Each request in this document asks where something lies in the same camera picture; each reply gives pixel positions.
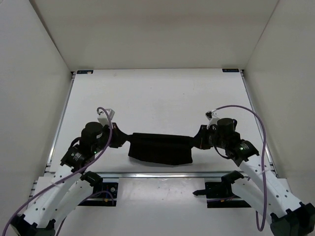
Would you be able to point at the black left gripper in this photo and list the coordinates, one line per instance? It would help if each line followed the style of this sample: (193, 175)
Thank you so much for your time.
(121, 136)

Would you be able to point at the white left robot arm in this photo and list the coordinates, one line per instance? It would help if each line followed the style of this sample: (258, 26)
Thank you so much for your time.
(71, 184)

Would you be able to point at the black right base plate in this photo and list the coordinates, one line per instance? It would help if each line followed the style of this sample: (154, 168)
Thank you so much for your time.
(221, 198)

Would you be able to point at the blue corner label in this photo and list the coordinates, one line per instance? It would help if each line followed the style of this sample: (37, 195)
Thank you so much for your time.
(84, 72)
(230, 70)

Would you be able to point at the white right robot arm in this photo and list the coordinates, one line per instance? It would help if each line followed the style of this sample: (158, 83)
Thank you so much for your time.
(255, 184)

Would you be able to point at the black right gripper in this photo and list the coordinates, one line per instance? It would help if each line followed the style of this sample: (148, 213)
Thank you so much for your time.
(199, 139)

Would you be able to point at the black skirt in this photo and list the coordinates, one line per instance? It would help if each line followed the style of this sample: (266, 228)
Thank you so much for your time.
(164, 149)

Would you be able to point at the blue right corner label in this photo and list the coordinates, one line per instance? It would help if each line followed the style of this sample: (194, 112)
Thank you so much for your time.
(230, 70)

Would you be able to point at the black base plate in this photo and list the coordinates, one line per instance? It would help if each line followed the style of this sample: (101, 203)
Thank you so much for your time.
(221, 198)
(103, 195)

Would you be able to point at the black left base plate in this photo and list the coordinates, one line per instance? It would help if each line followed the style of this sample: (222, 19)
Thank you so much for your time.
(103, 195)

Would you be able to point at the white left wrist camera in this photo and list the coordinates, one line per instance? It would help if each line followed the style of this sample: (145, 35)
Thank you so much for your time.
(105, 116)

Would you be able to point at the blue left corner label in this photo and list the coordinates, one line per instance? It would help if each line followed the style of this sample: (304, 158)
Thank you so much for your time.
(84, 72)

